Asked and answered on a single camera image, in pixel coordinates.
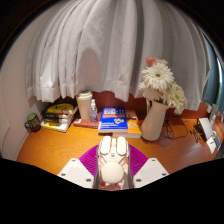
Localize clear spray bottle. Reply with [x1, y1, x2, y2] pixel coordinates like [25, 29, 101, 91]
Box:
[89, 98, 99, 123]

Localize white pleated curtain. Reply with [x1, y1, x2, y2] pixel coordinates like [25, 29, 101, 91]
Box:
[24, 0, 213, 111]

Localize yellow and black book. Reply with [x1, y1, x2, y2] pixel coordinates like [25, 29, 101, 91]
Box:
[42, 102, 79, 117]

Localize thin black book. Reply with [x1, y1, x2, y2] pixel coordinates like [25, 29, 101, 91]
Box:
[41, 113, 76, 122]

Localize yellow and white book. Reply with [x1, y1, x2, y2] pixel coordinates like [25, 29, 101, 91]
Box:
[40, 120, 72, 133]

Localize white and pink flowers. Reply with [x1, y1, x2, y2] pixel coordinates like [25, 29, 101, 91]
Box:
[138, 56, 188, 116]

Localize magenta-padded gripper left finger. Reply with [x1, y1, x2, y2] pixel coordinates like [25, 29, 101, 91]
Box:
[57, 144, 100, 189]

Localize orange and white book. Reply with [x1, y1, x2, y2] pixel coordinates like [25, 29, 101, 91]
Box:
[113, 109, 143, 139]

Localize red book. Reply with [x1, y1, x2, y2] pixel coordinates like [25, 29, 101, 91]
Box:
[72, 111, 103, 129]

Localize white ceramic vase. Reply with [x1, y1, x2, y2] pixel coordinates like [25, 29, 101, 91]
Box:
[140, 99, 170, 142]

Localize dark mug with green inside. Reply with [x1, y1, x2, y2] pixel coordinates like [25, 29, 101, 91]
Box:
[24, 112, 42, 133]

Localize white computer mouse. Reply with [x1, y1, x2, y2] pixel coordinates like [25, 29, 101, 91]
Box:
[94, 135, 132, 191]

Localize black cable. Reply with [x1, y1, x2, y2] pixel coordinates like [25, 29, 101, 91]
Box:
[161, 116, 189, 140]

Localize white box device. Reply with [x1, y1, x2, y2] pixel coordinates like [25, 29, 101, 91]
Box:
[197, 117, 214, 141]

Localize small white card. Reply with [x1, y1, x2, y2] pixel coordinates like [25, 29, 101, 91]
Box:
[205, 135, 218, 154]

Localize blue book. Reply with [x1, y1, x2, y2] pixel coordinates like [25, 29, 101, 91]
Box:
[97, 106, 129, 134]

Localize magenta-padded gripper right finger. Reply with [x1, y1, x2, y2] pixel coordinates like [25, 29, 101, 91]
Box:
[128, 144, 170, 189]

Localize cream tumbler with lid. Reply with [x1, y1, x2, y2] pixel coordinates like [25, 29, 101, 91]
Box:
[75, 90, 94, 121]

